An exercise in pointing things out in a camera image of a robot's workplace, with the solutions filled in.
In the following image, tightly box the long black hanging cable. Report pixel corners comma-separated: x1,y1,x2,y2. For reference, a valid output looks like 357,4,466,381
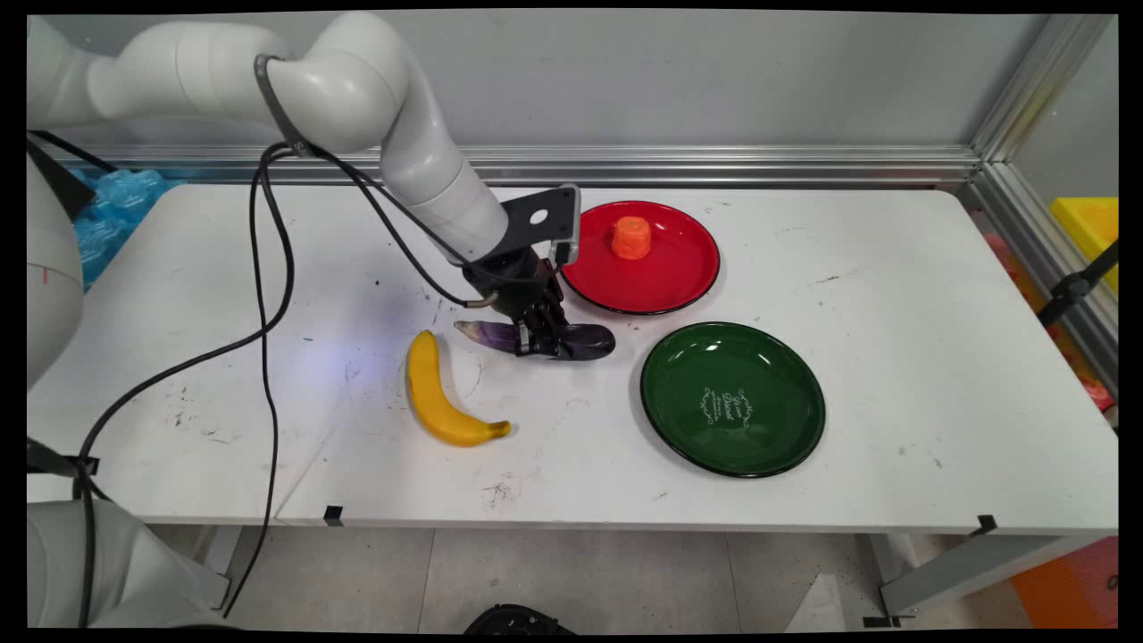
73,143,297,629
219,143,279,619

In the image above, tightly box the orange box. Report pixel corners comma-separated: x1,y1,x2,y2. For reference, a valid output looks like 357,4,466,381
1009,536,1119,630

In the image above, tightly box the yellow box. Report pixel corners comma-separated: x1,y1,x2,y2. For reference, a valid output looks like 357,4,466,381
1048,196,1119,296

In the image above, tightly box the aluminium frame post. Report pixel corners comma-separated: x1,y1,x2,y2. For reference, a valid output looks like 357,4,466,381
970,13,1119,163

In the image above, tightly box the blue bubble wrap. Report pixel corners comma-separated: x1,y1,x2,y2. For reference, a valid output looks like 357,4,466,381
70,167,186,293

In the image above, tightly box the black round floor object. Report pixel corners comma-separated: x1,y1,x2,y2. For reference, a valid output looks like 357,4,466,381
463,604,577,636

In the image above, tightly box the black cable strap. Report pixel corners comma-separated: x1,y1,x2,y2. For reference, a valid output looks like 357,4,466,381
27,437,101,480

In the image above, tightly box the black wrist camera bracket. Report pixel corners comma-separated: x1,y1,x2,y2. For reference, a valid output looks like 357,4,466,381
489,183,582,266

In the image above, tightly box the black gripper cable silver plug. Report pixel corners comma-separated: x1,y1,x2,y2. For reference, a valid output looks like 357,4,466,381
308,147,497,310

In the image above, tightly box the red pink plastic sheet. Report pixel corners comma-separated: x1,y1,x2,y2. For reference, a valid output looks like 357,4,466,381
980,230,1117,413

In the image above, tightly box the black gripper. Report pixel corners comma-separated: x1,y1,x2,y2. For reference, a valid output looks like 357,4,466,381
463,247,574,361

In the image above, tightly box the dark purple eggplant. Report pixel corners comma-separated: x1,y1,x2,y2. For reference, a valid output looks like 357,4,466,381
454,319,617,363

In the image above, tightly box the red round plate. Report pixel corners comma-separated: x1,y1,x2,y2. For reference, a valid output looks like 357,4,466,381
555,200,722,316

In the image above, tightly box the black flat panel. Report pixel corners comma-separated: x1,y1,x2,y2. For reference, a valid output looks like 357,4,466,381
27,129,117,221

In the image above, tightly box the green round plate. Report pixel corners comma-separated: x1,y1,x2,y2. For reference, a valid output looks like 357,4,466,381
639,321,827,480

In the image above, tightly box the grey table leg frame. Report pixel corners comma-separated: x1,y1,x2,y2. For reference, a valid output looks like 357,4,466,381
862,533,1090,629

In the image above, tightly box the yellow banana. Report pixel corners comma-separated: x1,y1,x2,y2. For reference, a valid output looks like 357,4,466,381
406,330,513,448

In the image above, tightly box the aluminium frame rail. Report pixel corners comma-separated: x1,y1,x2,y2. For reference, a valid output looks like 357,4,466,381
963,161,1119,398
36,144,983,189

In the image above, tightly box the orange carrot piece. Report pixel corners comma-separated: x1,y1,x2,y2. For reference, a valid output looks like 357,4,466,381
612,216,652,261

